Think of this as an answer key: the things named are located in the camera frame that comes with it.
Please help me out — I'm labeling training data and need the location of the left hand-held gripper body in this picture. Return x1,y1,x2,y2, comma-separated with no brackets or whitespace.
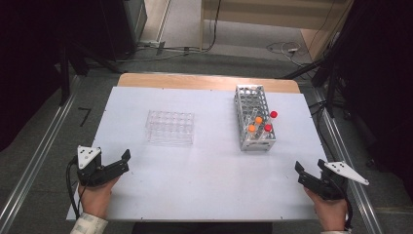
76,145,131,188

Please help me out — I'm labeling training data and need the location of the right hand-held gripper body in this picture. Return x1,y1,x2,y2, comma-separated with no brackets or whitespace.
298,161,370,201

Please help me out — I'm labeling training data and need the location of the clear plastic tube rack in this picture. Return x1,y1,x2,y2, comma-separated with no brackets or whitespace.
144,109,195,146

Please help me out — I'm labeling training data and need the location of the white metal tube rack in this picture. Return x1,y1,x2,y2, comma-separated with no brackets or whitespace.
233,84,278,152

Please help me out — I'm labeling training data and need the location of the person's right hand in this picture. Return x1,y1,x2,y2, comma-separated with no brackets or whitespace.
303,186,349,232

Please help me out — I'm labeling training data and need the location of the person's left hand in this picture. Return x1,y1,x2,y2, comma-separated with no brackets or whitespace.
77,176,121,220

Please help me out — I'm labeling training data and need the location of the black metal stand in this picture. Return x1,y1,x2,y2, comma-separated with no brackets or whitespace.
281,48,345,119
57,42,125,106

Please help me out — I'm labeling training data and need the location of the white table board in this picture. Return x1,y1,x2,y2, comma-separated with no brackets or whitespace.
66,86,349,222

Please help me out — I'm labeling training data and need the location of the dark curtain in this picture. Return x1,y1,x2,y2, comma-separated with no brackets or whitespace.
337,0,413,196
0,0,66,152

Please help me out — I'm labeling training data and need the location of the person's dark lap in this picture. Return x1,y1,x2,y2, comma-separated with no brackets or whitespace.
131,221,274,234

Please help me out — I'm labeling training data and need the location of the grey power strip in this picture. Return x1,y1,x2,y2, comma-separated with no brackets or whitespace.
137,39,167,50

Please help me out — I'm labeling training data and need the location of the dark cabinet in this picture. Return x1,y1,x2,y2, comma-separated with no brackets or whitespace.
96,0,148,61

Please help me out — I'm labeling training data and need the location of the light wooden shelf unit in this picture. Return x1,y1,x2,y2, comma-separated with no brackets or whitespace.
199,0,354,61

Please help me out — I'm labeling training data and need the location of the metal floor rail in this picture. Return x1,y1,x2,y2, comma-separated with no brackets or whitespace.
0,76,82,234
311,87,384,234

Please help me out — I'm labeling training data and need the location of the black floor cable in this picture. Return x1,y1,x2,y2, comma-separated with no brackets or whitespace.
308,100,344,164

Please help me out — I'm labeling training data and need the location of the left hand-held gripper cable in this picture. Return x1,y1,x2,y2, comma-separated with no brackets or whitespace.
65,155,82,220

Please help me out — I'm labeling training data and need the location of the white floor cable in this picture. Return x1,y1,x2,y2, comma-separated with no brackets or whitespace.
266,41,306,66

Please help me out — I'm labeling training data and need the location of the black hanging cable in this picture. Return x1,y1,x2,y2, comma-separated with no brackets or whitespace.
201,0,222,53

